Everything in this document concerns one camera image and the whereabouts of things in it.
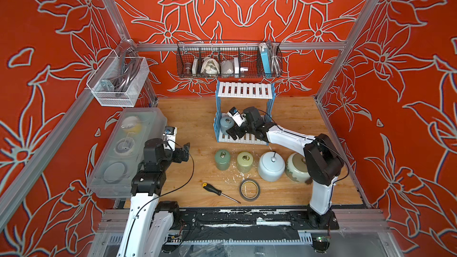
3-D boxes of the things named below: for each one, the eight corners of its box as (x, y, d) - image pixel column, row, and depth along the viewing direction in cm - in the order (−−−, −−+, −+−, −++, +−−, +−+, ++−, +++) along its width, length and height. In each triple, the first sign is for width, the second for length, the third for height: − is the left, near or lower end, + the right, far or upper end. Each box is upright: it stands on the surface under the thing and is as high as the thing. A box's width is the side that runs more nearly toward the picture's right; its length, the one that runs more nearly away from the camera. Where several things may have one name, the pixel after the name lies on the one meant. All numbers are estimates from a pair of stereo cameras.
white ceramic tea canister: (259, 181, 85) (262, 172, 76) (256, 161, 92) (259, 151, 83) (281, 181, 85) (287, 172, 76) (277, 161, 92) (283, 151, 83)
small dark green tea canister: (215, 170, 89) (214, 162, 82) (216, 158, 94) (215, 149, 86) (229, 170, 89) (230, 162, 82) (229, 158, 94) (229, 149, 86)
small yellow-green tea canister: (237, 172, 88) (238, 165, 81) (236, 159, 93) (237, 151, 86) (251, 172, 88) (254, 165, 81) (250, 159, 93) (252, 151, 86)
